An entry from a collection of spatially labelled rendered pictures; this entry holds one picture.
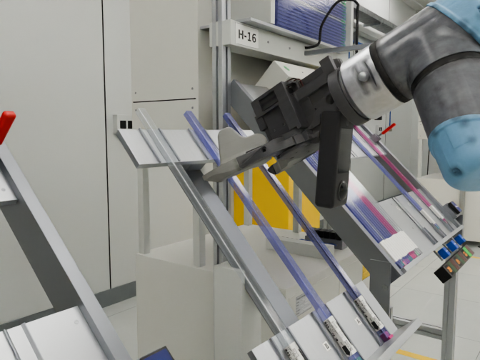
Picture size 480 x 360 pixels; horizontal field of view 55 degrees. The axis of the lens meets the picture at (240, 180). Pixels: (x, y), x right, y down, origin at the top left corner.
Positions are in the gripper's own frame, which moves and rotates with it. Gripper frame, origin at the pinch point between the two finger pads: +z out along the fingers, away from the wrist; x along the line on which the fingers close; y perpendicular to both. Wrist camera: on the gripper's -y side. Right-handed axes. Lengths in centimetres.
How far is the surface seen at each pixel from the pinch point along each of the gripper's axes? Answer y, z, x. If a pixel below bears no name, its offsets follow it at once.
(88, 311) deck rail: -9.3, 14.4, 19.2
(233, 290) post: -14.0, 15.2, -7.2
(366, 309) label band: -25.1, 0.9, -20.4
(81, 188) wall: 67, 183, -101
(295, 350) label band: -23.7, 1.2, 1.1
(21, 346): -10.4, 15.2, 27.5
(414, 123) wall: 107, 163, -720
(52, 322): -9.1, 15.7, 23.2
